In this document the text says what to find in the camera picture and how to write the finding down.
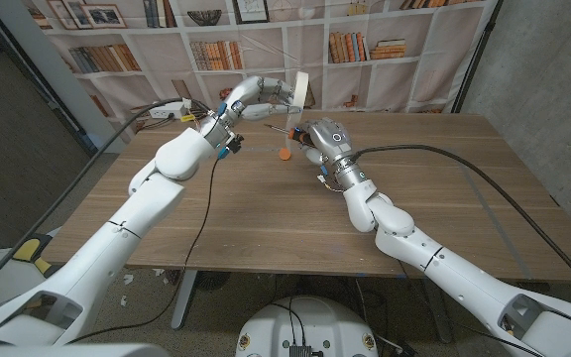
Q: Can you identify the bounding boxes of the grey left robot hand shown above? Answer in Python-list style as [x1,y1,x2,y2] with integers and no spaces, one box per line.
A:
[199,73,304,160]

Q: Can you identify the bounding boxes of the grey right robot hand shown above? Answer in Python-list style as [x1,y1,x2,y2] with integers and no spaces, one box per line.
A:
[294,117,369,192]

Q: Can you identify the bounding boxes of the black orange screwdriver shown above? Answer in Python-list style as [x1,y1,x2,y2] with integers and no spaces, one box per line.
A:
[264,122,312,146]

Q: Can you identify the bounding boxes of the cream masking tape roll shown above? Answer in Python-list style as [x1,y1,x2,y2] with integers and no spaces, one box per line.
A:
[283,70,311,156]

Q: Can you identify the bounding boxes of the white power strip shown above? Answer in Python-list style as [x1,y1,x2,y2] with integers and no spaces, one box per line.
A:
[149,101,190,120]

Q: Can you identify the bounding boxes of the printed bookshelf backdrop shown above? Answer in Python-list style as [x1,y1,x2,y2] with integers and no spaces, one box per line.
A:
[20,0,500,146]

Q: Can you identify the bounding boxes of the black backdrop stand pole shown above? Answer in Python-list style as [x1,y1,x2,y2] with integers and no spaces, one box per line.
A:
[451,0,505,114]

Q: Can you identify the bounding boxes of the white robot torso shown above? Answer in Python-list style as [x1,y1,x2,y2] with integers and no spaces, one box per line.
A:
[235,296,380,357]

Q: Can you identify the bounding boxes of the black ribbed round object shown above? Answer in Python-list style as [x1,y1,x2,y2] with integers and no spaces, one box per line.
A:
[194,271,232,293]

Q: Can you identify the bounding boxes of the grey table leg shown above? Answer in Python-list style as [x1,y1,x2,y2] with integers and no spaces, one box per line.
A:
[421,290,454,344]
[170,270,200,331]

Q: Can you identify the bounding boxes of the yellow black tool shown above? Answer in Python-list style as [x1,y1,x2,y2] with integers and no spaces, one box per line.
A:
[11,236,54,274]

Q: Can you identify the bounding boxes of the white floor platform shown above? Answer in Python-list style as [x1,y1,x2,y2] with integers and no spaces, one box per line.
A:
[0,245,49,303]

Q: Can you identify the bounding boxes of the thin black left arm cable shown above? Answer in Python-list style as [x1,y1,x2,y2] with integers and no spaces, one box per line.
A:
[66,153,220,344]

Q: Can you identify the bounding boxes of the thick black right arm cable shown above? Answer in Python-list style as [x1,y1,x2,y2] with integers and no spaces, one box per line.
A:
[353,144,571,304]

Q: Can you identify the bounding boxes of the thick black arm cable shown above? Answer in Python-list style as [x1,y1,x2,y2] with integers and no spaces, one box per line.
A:
[0,97,190,304]
[353,144,571,304]

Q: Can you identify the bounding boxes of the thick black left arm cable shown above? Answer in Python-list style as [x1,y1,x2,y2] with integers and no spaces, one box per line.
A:
[0,97,190,304]

